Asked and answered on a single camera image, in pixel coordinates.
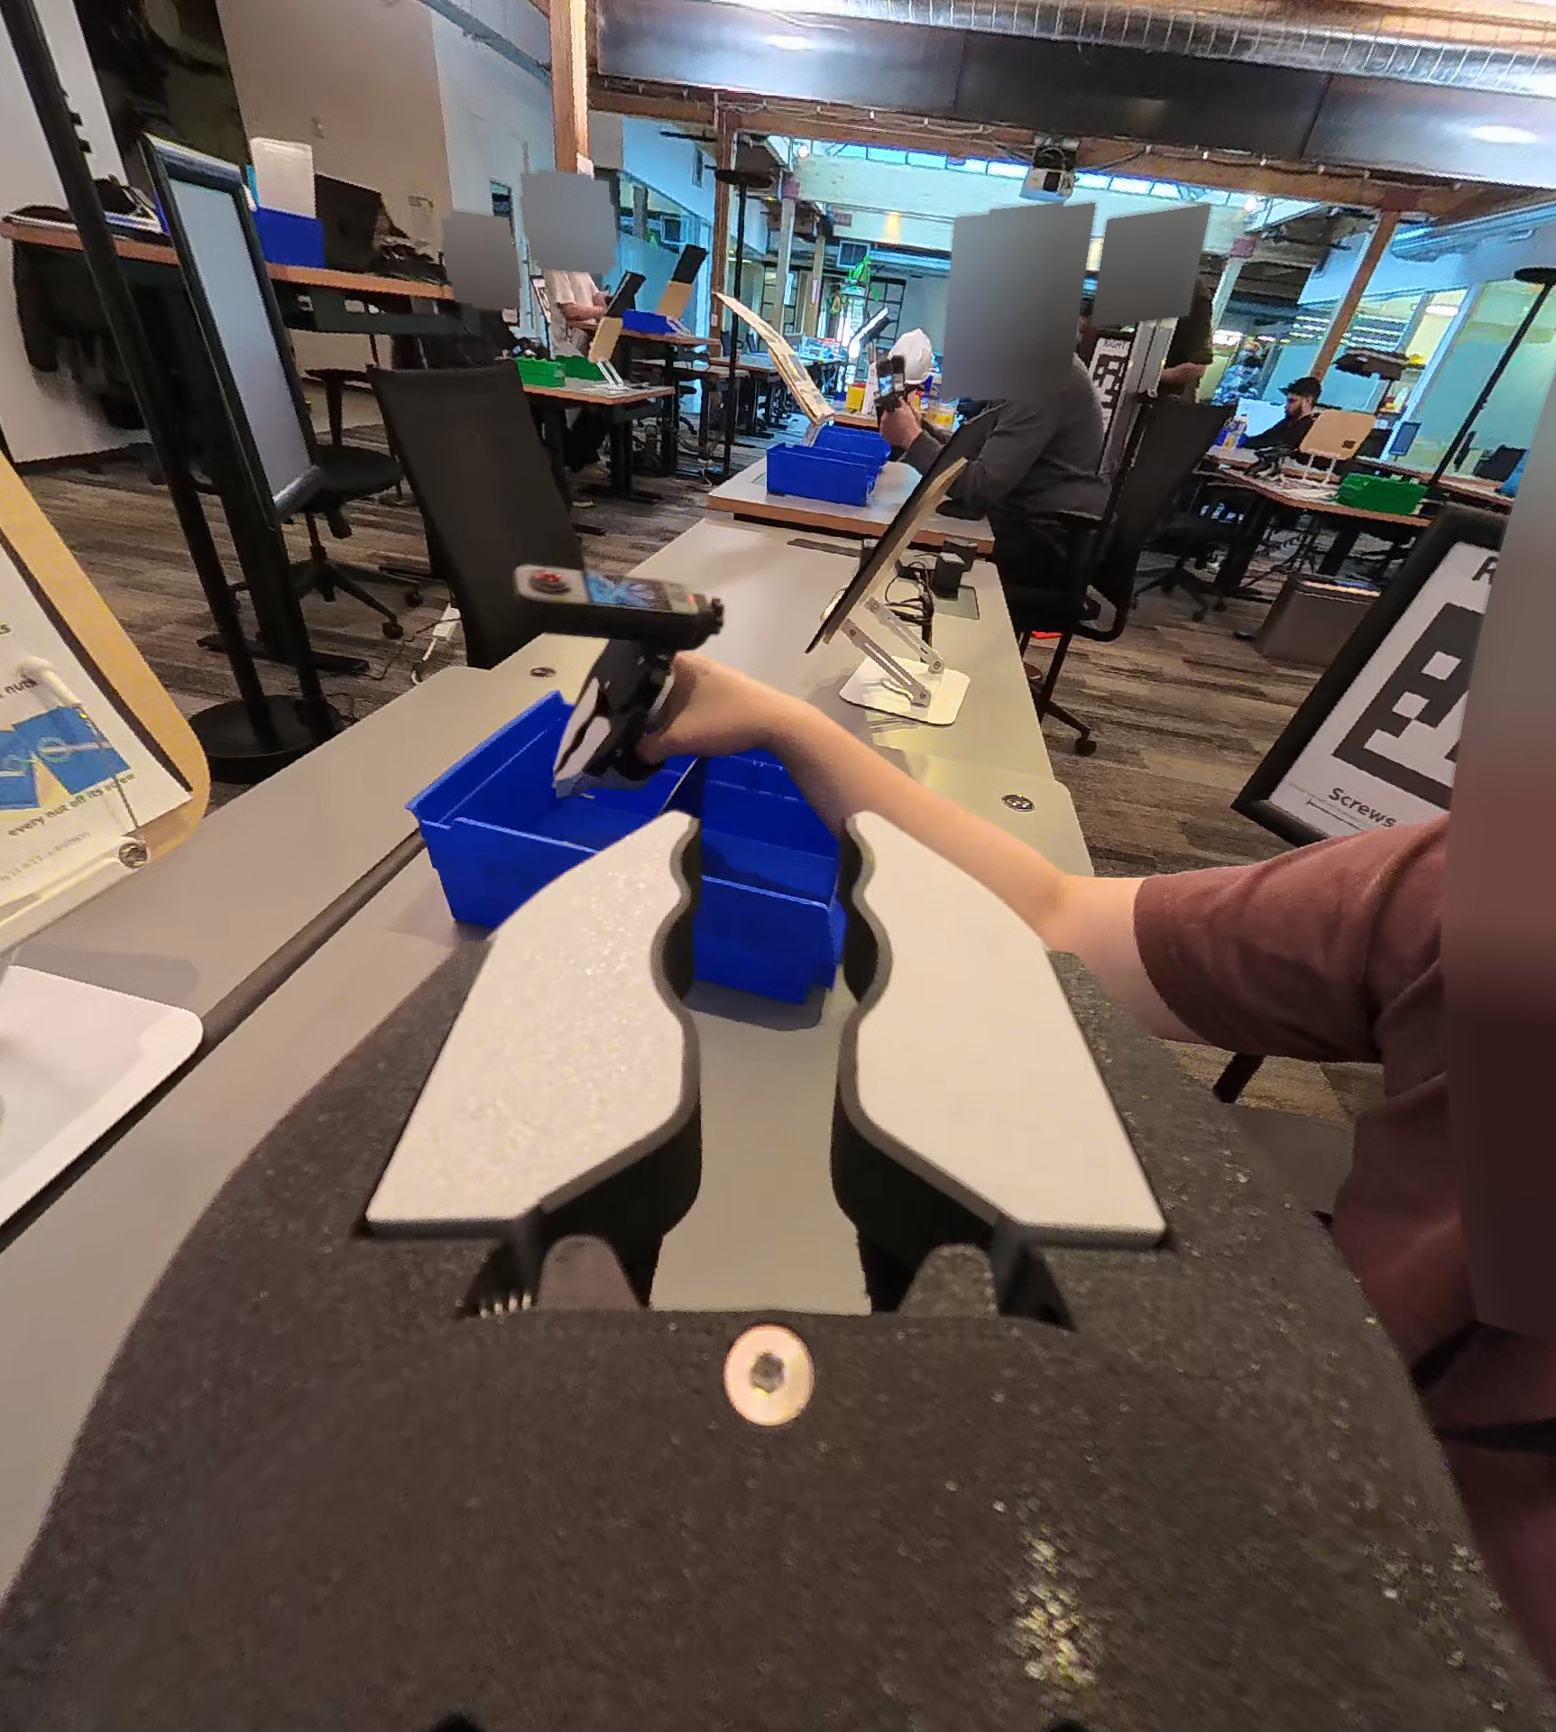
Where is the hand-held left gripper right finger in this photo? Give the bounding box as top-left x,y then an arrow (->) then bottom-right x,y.
833,808 -> 1169,1315

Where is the black monitor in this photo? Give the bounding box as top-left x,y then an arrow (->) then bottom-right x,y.
313,175 -> 386,272

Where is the black framed marker sign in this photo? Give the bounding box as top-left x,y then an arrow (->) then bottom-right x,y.
1230,503 -> 1507,848
1086,335 -> 1137,449

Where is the wooden office desk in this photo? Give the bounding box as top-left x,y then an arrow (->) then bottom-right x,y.
519,379 -> 676,508
1203,460 -> 1442,597

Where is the blue bin with divider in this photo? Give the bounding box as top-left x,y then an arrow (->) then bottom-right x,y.
405,689 -> 850,1006

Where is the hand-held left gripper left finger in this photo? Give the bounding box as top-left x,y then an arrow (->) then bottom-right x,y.
360,808 -> 703,1311

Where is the portrait display on stand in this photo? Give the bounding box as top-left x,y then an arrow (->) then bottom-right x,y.
133,131 -> 378,678

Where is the person's right forearm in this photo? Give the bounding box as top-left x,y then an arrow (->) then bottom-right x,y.
777,696 -> 1185,1046

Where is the black mesh office chair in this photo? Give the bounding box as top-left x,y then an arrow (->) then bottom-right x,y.
366,357 -> 590,671

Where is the wooden board on white stand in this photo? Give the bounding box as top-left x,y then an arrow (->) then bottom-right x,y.
804,456 -> 970,725

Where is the person's right hand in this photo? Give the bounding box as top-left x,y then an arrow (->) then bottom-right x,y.
638,651 -> 799,784

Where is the dark hanging coat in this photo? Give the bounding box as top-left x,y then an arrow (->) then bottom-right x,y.
12,236 -> 162,424

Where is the black floor lamp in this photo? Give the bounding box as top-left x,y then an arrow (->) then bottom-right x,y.
1427,267 -> 1556,489

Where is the white board stand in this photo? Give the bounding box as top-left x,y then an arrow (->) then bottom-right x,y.
0,963 -> 205,1308

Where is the blue plastic bin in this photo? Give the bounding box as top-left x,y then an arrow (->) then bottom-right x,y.
767,422 -> 889,505

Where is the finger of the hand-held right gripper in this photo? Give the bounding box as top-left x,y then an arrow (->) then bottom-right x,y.
550,687 -> 618,802

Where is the grey floor box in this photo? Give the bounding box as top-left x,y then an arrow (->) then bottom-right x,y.
1254,570 -> 1380,665

